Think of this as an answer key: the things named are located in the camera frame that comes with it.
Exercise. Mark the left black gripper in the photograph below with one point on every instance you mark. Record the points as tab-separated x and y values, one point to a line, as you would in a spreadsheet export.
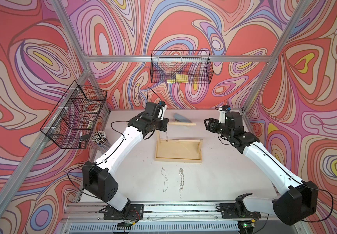
163	127

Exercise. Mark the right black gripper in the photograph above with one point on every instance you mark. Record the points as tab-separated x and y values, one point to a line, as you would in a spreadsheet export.
212	124

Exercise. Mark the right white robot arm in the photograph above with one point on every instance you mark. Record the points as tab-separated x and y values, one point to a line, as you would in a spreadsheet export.
297	199

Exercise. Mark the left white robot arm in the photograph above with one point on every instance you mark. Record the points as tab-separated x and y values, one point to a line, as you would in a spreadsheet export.
98	176

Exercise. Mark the wooden jewelry display stand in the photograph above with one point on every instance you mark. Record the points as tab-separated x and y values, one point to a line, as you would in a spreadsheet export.
178	150

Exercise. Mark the cup of pencils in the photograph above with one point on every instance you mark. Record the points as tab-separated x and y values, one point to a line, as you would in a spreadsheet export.
99	138

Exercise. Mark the yellow block in basket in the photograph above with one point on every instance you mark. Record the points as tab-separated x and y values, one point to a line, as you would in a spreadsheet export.
178	78

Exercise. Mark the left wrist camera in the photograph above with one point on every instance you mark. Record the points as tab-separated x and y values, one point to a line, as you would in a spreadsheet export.
163	108

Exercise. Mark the black wire basket back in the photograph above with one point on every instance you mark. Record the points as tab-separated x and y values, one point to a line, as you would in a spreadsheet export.
195	63

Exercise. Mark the black wire basket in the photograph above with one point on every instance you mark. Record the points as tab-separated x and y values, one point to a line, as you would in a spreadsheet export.
71	123
195	63

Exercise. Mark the black wire basket left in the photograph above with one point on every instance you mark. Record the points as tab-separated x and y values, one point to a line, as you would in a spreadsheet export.
71	123

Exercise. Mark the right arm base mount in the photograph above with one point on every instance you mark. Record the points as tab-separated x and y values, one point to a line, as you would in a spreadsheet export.
236	209

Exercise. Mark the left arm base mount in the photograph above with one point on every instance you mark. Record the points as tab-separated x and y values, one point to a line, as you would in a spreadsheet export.
132	211

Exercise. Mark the aluminium rail base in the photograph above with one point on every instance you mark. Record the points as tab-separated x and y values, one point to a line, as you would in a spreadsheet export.
199	217

